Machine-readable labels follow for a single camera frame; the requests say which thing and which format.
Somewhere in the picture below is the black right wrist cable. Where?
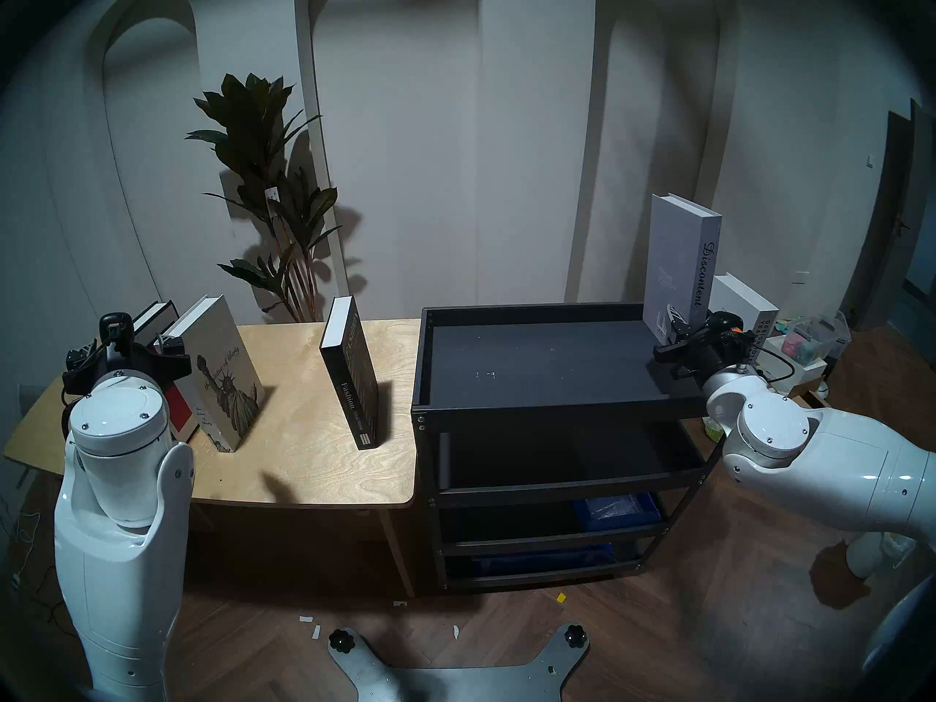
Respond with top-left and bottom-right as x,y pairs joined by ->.
750,342 -> 798,387

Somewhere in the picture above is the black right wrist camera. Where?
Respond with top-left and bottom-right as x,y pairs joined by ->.
706,311 -> 758,347

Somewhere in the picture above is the white Design Hotels Yearbook book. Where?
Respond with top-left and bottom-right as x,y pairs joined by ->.
708,273 -> 780,365

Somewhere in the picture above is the thin floor cable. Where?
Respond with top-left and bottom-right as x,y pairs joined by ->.
0,510 -> 74,621

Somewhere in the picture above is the black Fashion book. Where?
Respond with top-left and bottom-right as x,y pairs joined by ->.
320,295 -> 380,451

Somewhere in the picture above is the grey Discontent book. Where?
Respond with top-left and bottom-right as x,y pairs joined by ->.
642,194 -> 722,347

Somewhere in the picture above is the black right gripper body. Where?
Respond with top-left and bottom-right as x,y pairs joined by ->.
653,320 -> 739,383

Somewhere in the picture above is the grey Statue of Liberty book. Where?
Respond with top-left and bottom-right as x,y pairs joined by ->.
161,295 -> 266,453

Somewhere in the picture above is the clear plastic storage container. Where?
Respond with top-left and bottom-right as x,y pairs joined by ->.
781,312 -> 853,365

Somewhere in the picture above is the tall dark green plant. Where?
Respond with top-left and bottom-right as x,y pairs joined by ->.
185,72 -> 344,322

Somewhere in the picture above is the white bin with bag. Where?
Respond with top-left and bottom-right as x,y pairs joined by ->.
846,532 -> 915,579

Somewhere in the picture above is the dark grey door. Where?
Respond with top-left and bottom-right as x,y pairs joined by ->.
841,99 -> 936,332

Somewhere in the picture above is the black Crime and Punishment book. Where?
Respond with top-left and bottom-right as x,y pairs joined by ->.
134,301 -> 200,445

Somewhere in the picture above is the blue plastic bin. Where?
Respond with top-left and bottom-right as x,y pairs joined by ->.
578,493 -> 663,533

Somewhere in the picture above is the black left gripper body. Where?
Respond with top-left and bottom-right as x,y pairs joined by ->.
62,333 -> 193,396

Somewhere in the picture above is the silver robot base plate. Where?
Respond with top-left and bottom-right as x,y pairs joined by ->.
327,624 -> 590,702

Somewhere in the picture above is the light wooden table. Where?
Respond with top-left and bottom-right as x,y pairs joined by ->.
3,319 -> 421,599

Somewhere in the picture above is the black three-tier shelf cart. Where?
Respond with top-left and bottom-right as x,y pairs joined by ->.
411,302 -> 732,592

